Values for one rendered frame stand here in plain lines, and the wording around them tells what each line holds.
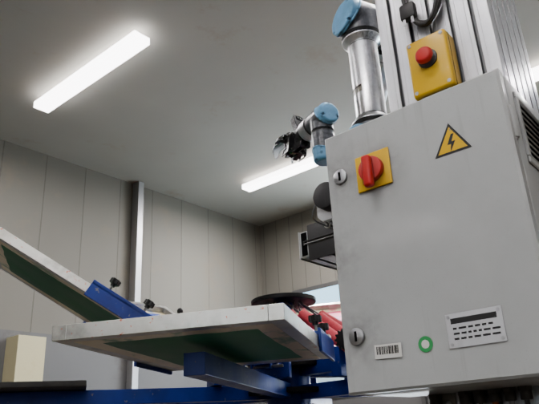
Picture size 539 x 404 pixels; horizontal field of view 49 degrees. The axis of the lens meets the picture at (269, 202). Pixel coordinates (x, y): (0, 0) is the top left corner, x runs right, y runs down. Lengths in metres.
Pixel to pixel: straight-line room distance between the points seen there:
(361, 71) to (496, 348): 1.01
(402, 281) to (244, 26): 3.17
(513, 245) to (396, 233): 0.19
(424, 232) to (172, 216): 5.55
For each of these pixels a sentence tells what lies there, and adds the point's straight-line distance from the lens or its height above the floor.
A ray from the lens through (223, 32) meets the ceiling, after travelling 4.06.
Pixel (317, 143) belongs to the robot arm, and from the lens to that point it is 1.88.
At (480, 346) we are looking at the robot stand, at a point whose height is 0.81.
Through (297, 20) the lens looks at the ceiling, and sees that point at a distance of 3.99.
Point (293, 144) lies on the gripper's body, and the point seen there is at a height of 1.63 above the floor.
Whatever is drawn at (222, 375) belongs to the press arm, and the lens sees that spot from 1.77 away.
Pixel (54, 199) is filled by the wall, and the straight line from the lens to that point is 5.64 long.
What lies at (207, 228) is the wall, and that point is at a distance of 6.76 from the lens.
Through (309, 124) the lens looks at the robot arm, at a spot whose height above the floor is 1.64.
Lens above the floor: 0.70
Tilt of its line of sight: 22 degrees up
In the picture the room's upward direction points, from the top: 3 degrees counter-clockwise
